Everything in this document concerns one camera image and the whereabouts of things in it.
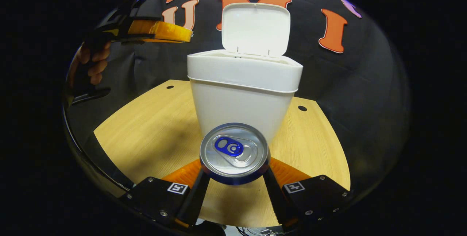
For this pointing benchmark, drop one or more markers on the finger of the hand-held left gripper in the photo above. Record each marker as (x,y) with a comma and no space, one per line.
(168,31)

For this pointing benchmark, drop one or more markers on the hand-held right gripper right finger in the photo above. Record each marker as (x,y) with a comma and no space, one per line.
(277,199)

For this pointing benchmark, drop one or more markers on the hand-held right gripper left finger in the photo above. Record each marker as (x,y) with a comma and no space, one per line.
(193,199)

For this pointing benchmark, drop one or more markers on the silver blue pop can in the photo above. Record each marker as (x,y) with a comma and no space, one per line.
(233,155)

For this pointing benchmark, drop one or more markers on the white desktop garbage bin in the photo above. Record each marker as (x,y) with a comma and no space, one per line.
(240,101)

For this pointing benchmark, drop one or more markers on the wooden desktop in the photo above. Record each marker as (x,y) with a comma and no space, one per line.
(153,126)

